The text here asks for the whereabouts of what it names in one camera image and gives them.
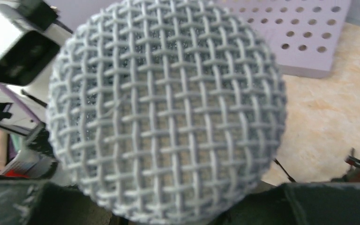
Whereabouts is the white tube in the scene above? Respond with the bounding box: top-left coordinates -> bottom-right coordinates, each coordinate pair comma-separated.
46,0 -> 287,225

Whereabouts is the white music stand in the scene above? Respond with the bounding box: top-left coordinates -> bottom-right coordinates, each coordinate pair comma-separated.
216,0 -> 351,78

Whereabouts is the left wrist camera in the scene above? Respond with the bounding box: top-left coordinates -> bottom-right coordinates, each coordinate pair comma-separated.
0,0 -> 60,86

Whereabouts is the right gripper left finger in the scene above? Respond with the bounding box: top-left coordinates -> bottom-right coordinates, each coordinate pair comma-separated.
0,180 -> 112,225

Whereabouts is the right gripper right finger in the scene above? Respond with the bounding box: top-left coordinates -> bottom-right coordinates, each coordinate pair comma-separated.
211,182 -> 360,225

